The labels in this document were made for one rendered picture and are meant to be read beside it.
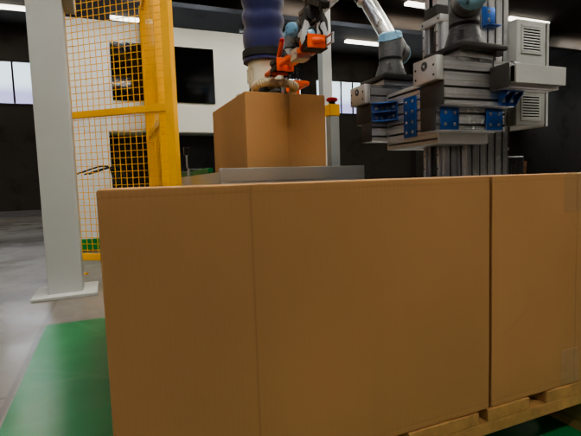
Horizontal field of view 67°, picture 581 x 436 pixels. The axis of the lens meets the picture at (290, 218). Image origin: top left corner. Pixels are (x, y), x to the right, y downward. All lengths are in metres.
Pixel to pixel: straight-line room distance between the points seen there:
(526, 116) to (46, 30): 2.32
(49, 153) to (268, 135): 1.12
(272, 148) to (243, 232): 1.47
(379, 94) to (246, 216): 1.71
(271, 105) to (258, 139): 0.17
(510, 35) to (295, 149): 1.09
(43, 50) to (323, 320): 2.20
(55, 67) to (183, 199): 2.06
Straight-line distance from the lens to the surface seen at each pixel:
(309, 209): 0.60
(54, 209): 2.51
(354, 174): 2.11
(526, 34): 2.38
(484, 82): 1.94
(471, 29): 1.95
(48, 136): 2.52
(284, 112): 2.07
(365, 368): 0.70
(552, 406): 1.01
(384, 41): 2.35
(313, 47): 1.80
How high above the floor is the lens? 0.55
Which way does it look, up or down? 5 degrees down
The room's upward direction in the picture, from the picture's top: 2 degrees counter-clockwise
